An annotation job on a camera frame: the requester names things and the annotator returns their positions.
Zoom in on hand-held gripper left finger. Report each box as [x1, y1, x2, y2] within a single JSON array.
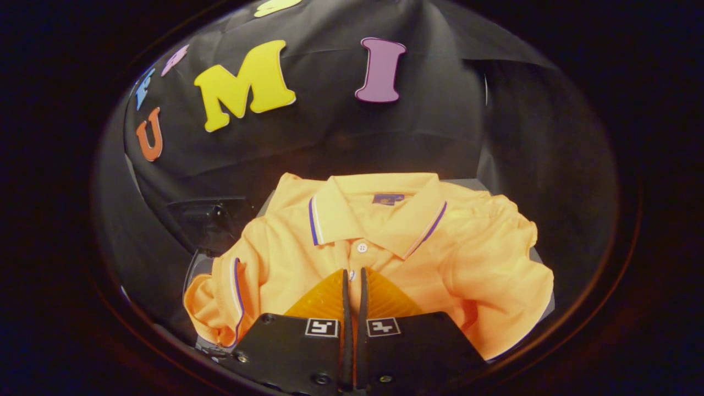
[[220, 268, 353, 394]]

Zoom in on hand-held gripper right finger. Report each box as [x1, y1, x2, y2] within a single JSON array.
[[355, 267, 489, 392]]

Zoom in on orange polo shirt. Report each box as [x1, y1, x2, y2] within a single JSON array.
[[183, 172, 555, 361]]

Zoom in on transparent washing machine lid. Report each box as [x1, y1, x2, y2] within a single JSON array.
[[167, 197, 256, 256]]

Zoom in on grey cabinet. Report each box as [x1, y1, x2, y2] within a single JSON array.
[[444, 178, 556, 331]]

